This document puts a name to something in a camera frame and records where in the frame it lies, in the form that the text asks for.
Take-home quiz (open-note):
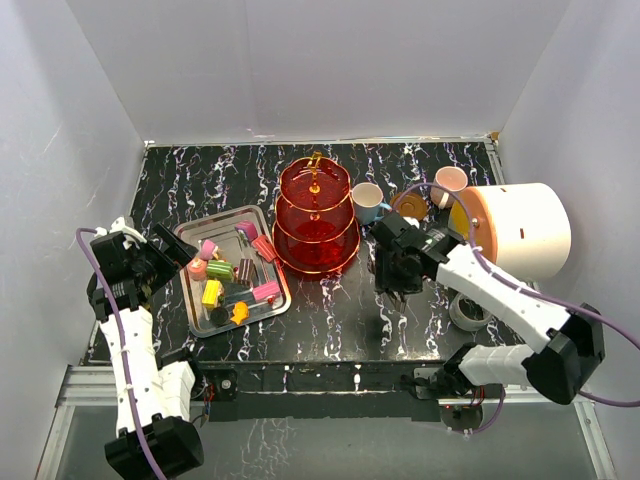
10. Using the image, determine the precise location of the pink round cake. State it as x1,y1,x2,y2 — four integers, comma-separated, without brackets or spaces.
187,257,208,281

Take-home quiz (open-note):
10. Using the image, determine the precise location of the pink cupcake with topping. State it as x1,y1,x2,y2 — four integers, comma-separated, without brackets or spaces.
199,239,219,261

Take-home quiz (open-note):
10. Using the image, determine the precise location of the stainless steel tray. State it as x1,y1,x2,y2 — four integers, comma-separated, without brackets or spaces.
175,205,292,338

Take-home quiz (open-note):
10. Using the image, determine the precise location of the red three-tier dessert stand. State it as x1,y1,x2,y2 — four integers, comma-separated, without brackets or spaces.
272,151,360,276

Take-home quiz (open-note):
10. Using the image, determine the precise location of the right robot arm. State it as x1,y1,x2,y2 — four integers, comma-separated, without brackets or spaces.
371,211,605,405

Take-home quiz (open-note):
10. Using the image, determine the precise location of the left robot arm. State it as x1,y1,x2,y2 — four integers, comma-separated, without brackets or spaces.
80,217,207,479

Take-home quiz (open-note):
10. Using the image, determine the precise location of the green layered cake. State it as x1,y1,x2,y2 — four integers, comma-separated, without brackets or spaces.
206,260,235,282

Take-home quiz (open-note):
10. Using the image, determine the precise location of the brown saucer near cups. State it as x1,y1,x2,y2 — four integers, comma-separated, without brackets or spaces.
389,192,429,221

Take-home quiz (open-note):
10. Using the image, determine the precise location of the yellow cake slice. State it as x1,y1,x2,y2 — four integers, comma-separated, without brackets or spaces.
201,279,224,310

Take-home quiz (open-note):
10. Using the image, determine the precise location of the blue and white teacup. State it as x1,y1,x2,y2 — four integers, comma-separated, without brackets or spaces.
351,182,391,226

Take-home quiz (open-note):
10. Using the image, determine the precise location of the grey tape roll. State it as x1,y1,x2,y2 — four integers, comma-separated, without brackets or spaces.
449,293,492,332

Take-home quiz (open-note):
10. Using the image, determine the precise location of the brown chocolate cake slice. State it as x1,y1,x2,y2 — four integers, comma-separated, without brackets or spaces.
236,258,256,285

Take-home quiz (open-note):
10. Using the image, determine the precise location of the black round cookie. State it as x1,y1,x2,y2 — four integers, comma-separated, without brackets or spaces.
209,307,229,328

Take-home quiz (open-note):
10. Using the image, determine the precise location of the magenta cake slice back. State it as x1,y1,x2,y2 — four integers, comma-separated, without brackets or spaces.
235,221,258,242

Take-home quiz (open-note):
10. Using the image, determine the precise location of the red pink cake slice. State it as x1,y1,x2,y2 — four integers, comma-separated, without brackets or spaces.
251,235,277,262

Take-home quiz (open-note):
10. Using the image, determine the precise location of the orange fish cookie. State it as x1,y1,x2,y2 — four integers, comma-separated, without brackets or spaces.
230,301,250,326

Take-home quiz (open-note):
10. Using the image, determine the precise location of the pink and white teacup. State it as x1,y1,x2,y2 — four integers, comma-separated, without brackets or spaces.
430,166,468,209

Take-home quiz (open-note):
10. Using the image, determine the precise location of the pink cake slice front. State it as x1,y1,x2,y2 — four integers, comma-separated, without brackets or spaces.
252,280,281,302

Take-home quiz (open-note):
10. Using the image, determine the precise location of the large white cylinder container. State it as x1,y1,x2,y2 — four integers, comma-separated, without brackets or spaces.
448,183,571,281

